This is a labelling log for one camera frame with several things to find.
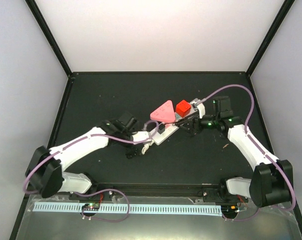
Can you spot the right black frame post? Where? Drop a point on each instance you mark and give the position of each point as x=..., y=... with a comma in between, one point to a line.
x=278, y=20

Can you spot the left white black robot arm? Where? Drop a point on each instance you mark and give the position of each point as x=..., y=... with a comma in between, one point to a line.
x=47, y=173

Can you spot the left black frame post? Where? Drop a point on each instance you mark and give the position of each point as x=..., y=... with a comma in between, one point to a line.
x=35, y=10

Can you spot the white slotted cable duct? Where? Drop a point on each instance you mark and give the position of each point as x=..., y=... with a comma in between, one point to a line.
x=147, y=209

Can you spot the red cube plug adapter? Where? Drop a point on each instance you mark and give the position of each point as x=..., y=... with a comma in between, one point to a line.
x=183, y=108

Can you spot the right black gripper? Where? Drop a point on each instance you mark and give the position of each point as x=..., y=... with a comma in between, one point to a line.
x=192, y=125

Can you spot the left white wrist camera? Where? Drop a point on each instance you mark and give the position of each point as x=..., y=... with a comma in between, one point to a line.
x=140, y=137

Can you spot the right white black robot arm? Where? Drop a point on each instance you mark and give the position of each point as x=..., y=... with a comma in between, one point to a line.
x=271, y=182

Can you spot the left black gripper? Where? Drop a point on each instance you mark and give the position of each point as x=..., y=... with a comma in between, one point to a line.
x=132, y=152

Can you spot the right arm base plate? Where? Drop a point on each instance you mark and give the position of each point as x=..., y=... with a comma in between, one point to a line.
x=218, y=193

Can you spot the black frame post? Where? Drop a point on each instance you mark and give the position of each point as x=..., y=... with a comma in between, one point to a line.
x=278, y=20
x=35, y=10

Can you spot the black plug with thin cable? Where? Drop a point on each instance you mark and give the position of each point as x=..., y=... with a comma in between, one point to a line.
x=170, y=127

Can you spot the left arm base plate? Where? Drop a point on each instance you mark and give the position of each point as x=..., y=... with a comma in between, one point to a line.
x=90, y=200

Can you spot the pink triangular plug adapter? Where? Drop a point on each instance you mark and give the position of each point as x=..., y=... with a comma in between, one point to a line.
x=164, y=113

